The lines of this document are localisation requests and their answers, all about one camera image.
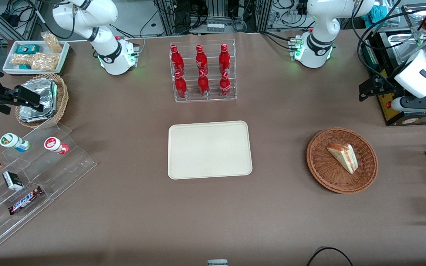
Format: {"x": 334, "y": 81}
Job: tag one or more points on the deep tan wicker basket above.
{"x": 62, "y": 99}

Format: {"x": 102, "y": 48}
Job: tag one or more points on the triangular sandwich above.
{"x": 344, "y": 157}

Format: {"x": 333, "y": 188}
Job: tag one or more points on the red cola bottle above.
{"x": 176, "y": 59}
{"x": 203, "y": 85}
{"x": 225, "y": 85}
{"x": 200, "y": 58}
{"x": 180, "y": 87}
{"x": 224, "y": 58}

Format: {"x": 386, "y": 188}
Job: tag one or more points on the green lid yogurt cup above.
{"x": 11, "y": 141}

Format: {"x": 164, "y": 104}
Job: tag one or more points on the black glass food warmer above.
{"x": 396, "y": 119}

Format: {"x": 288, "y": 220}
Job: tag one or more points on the teal snack box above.
{"x": 27, "y": 49}

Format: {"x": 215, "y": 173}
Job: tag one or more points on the teal plastic bag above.
{"x": 378, "y": 14}

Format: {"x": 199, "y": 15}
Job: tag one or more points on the beige rectangular serving tray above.
{"x": 209, "y": 149}

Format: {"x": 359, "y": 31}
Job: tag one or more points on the silver foil wrapped package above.
{"x": 31, "y": 116}
{"x": 41, "y": 90}

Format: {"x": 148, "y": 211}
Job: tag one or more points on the Snickers chocolate bar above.
{"x": 25, "y": 200}

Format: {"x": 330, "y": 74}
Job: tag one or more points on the clear acrylic bottle rack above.
{"x": 213, "y": 99}

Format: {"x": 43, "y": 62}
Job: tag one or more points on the clear acrylic stepped display stand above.
{"x": 61, "y": 173}

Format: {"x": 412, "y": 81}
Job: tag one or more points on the small grey device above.
{"x": 217, "y": 263}

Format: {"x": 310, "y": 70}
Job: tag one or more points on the clear bag of crackers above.
{"x": 46, "y": 62}
{"x": 22, "y": 60}

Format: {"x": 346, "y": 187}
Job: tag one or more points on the shallow round brown wicker basket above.
{"x": 324, "y": 173}

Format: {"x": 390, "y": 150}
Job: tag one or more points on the clear bag of peanuts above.
{"x": 53, "y": 42}

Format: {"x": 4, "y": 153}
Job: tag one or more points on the white power strip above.
{"x": 215, "y": 27}

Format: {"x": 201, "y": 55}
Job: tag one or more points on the white rectangular snack tray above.
{"x": 9, "y": 66}

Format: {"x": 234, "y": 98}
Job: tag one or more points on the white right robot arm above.
{"x": 105, "y": 40}

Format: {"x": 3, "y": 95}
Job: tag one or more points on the small teal snack packet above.
{"x": 24, "y": 67}

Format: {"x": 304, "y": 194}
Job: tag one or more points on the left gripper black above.
{"x": 387, "y": 88}

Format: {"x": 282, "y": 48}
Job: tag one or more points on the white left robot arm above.
{"x": 316, "y": 44}

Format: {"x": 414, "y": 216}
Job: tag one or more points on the small black white carton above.
{"x": 12, "y": 181}

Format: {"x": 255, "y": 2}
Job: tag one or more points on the red lid yogurt cup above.
{"x": 54, "y": 144}

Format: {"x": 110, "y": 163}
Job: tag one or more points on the steel food pan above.
{"x": 401, "y": 46}

